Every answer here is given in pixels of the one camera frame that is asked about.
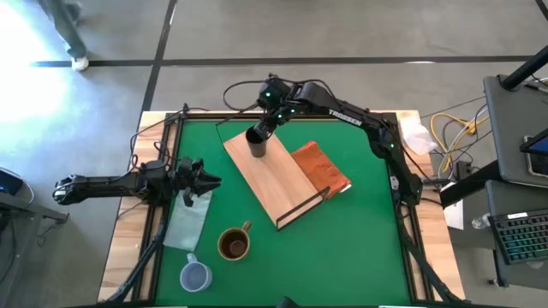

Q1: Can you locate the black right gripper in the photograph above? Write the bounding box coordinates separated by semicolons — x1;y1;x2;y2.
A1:
254;104;301;140

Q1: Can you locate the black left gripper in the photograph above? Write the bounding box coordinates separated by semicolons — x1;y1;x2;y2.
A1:
170;157;223;197

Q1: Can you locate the black cup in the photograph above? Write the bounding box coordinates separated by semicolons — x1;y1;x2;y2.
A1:
245;126;269;159

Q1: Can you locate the glazed ceramic mug brown inside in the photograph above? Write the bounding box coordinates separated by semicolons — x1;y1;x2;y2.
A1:
217;220;253;263

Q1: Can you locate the light blue mug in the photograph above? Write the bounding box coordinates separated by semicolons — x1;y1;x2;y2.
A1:
179;252;214;293

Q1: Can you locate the wooden cutting board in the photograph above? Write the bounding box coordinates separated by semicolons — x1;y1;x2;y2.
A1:
222;130;331;232

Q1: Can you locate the white crumpled cloth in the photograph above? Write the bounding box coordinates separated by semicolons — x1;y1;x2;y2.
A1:
399;114;439;157

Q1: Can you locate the black power strip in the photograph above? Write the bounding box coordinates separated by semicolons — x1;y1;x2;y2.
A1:
455;159;474;181

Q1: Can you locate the black device with blue screen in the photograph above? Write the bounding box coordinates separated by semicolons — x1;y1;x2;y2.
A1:
0;168;25;197

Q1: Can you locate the white paper sheet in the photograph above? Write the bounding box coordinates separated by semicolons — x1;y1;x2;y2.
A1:
442;181;466;231

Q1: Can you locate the person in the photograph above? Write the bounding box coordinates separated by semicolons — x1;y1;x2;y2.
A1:
36;0;92;73

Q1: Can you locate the black support beam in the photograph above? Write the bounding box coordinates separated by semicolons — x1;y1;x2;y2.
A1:
439;159;503;210

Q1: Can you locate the clear plastic bottle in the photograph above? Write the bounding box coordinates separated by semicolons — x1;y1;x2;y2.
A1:
470;212;493;231

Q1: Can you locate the grey side table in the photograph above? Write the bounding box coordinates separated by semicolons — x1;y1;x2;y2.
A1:
483;74;548;190

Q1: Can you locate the grey keyboard table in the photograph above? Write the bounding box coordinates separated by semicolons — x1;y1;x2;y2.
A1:
485;179;548;288

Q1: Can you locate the black pole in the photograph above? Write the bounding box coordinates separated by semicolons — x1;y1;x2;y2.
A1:
500;44;548;92

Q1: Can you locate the tablet with blue screen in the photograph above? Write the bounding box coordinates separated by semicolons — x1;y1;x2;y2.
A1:
519;127;548;177

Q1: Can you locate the black keyboard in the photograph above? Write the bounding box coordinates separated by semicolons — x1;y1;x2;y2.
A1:
487;208;548;266

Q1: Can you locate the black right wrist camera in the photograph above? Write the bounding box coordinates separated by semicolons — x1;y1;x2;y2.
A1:
257;77;293;109

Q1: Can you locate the yellow cable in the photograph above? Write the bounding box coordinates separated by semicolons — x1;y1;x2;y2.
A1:
429;111;490;173

